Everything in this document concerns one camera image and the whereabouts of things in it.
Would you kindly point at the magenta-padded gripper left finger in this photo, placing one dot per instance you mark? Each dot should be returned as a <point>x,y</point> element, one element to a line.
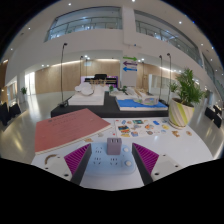
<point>77,159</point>

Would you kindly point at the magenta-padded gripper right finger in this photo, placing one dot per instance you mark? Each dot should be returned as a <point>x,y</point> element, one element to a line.
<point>146,158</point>

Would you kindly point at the small purple-grey charger block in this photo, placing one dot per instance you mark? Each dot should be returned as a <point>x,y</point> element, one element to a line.
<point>114,146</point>

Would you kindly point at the white sheet of colourful stickers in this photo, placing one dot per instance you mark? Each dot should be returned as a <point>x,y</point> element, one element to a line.
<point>141,127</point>

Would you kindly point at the pink flat board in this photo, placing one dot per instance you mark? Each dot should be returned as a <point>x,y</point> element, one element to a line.
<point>66,130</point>

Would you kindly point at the small brown figure sticker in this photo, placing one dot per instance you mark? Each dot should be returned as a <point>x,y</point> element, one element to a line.
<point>175,133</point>

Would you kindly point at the small round orange sticker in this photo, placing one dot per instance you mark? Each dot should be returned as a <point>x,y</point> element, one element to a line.
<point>189,133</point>

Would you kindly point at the blue-based architectural model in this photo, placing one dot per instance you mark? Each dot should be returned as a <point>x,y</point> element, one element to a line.
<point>140,104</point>

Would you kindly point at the black display platform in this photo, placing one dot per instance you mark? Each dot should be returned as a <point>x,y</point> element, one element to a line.
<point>106,111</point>

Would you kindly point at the potted palm in striped pot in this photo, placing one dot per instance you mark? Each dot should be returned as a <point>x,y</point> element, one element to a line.
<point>181,106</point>

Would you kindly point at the group of black chairs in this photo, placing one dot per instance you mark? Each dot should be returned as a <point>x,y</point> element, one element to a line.
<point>8,113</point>
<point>213,115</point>

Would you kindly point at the tall black floor lamp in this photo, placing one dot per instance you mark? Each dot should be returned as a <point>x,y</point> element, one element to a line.
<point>160,76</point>
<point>61,76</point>

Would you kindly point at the black piano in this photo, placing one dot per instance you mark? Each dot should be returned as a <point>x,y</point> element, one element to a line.
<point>100,78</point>

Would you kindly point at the white signpost with coloured arrows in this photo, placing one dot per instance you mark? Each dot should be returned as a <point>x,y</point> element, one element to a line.
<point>129,75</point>

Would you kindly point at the small distant potted plant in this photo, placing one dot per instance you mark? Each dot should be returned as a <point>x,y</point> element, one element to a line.
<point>23,90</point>

